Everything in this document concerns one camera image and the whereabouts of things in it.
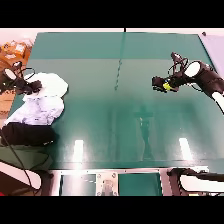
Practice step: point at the dark green garment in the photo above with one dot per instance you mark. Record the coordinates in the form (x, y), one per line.
(28, 156)

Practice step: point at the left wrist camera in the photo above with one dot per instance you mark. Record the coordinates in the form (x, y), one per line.
(17, 65)

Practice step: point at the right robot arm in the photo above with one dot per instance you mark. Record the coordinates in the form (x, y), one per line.
(204, 77)

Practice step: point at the brown cardboard box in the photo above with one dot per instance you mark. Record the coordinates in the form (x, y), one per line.
(15, 50)

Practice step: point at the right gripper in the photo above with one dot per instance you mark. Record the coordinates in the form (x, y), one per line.
(161, 84)

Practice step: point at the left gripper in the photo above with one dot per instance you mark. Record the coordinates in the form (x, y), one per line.
(30, 87)

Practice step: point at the black garment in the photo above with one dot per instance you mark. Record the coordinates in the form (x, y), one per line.
(28, 134)

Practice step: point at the silver frame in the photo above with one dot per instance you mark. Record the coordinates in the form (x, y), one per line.
(106, 186)

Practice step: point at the white garment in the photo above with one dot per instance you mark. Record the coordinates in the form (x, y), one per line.
(53, 84)

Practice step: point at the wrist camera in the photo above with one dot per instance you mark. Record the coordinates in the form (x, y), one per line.
(176, 57)
(17, 65)

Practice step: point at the light blue shirt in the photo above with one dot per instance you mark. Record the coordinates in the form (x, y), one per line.
(40, 111)

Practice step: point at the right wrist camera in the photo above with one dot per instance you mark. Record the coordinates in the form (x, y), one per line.
(176, 57)

